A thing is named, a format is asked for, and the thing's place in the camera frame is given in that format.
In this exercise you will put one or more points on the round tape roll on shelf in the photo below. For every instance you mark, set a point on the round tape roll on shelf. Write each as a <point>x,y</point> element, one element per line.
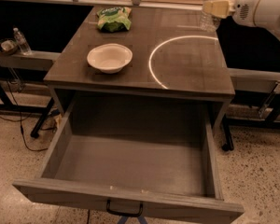
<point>8,47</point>

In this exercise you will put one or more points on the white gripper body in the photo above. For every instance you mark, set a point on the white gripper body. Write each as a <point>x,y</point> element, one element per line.
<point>244,9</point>

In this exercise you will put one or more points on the small water bottle on shelf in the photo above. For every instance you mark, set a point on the small water bottle on shelf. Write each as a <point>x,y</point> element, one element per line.
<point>22,42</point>

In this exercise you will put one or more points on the grey wooden drawer cabinet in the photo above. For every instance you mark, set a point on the grey wooden drawer cabinet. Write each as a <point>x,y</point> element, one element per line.
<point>171,57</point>

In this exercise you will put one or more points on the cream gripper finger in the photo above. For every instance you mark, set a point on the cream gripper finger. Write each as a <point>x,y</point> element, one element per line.
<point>219,8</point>

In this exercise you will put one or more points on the green chip bag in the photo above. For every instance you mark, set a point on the green chip bag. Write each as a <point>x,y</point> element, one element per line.
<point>114,19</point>

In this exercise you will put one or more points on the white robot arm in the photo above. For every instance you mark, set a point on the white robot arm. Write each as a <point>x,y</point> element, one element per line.
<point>271,9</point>

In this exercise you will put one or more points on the grey side shelf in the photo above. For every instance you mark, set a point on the grey side shelf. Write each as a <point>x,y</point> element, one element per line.
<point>38,60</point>
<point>255,81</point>

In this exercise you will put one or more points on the black drawer handle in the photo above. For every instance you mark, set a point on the black drawer handle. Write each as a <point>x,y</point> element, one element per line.
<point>125,211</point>

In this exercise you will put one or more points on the open grey top drawer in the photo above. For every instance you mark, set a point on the open grey top drawer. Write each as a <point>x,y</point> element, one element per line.
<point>130,150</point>

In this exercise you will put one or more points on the grey side shelf right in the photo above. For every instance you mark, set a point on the grey side shelf right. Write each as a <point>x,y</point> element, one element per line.
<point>255,81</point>

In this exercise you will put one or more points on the white paper bowl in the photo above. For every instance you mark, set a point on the white paper bowl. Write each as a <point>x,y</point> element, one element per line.
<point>109,58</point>

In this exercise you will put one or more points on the grey side shelf left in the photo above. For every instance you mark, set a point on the grey side shelf left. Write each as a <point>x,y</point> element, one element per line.
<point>38,60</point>

